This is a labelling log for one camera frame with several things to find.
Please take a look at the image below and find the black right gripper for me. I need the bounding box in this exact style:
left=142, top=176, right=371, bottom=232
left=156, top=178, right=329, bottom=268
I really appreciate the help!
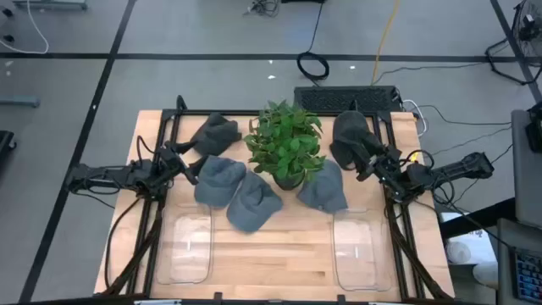
left=356, top=136, right=408, bottom=203

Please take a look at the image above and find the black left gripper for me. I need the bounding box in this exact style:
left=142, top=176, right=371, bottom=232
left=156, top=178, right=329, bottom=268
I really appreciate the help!
left=152, top=140, right=210, bottom=187

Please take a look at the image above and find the charcoal baseball cap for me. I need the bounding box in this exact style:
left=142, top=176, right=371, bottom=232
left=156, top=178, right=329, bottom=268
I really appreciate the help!
left=190, top=112, right=243, bottom=157
left=329, top=110, right=379, bottom=171

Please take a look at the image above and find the blue-grey baseball cap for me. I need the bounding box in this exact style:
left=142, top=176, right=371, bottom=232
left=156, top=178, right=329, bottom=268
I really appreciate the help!
left=193, top=155, right=247, bottom=209
left=296, top=159, right=349, bottom=214
left=225, top=169, right=284, bottom=234

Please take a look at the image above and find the black keyboard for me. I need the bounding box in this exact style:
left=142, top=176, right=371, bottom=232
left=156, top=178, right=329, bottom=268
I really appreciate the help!
left=293, top=86, right=403, bottom=114

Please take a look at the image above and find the green potted plant black pot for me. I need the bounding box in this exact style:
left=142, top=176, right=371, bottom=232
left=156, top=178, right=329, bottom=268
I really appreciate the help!
left=243, top=99, right=327, bottom=191

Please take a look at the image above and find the clear plastic bin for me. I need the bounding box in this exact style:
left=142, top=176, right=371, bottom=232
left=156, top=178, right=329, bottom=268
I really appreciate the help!
left=155, top=202, right=215, bottom=286
left=331, top=208, right=394, bottom=293

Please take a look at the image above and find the black floor beam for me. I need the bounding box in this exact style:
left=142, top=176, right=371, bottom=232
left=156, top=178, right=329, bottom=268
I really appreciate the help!
left=438, top=197, right=517, bottom=241

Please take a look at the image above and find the white paper roll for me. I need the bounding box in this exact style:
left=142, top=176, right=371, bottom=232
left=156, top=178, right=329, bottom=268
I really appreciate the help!
left=444, top=240, right=472, bottom=266

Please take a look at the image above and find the grey desk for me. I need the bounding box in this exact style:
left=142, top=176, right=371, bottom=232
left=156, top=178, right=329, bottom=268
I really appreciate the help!
left=510, top=108, right=542, bottom=230

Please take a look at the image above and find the white round object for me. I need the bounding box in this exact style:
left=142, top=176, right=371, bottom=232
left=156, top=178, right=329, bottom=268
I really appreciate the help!
left=472, top=261, right=500, bottom=289

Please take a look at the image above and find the black device on desk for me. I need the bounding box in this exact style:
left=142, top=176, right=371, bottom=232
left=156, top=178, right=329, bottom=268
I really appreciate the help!
left=524, top=101, right=542, bottom=153

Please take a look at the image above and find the grey floor bar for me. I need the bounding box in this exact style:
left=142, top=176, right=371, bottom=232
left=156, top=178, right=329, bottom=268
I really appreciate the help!
left=0, top=96, right=41, bottom=108

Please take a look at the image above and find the backlit blue keyboard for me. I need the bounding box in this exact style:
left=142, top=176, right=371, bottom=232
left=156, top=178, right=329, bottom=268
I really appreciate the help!
left=510, top=249, right=542, bottom=304

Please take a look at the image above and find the black floor fan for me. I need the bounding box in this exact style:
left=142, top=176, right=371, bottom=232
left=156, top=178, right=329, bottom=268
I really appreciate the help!
left=484, top=0, right=542, bottom=86

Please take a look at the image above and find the grey stand base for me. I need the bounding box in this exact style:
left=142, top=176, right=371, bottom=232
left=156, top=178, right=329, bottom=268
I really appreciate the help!
left=12, top=0, right=88, bottom=10

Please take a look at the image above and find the white cable by case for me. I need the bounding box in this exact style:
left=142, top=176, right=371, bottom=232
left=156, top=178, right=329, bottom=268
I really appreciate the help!
left=401, top=99, right=429, bottom=139

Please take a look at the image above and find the coiled black cable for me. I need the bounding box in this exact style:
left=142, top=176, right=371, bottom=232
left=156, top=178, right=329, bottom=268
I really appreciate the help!
left=296, top=0, right=330, bottom=82

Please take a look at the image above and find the yellow cable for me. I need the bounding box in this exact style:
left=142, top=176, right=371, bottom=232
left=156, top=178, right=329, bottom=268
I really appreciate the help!
left=370, top=0, right=401, bottom=86

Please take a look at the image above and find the black metal table frame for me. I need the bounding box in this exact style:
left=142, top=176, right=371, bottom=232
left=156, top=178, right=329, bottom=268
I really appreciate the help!
left=99, top=95, right=456, bottom=302

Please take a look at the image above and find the thin black table cable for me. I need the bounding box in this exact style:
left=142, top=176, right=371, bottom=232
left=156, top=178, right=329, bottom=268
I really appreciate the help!
left=103, top=192, right=147, bottom=293

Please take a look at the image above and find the tangled black cable bundle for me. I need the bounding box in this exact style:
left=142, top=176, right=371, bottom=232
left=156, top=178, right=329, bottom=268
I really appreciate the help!
left=243, top=0, right=280, bottom=18

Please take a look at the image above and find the white floor cable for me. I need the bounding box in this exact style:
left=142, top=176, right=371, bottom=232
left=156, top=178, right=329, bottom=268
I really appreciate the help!
left=0, top=0, right=50, bottom=55

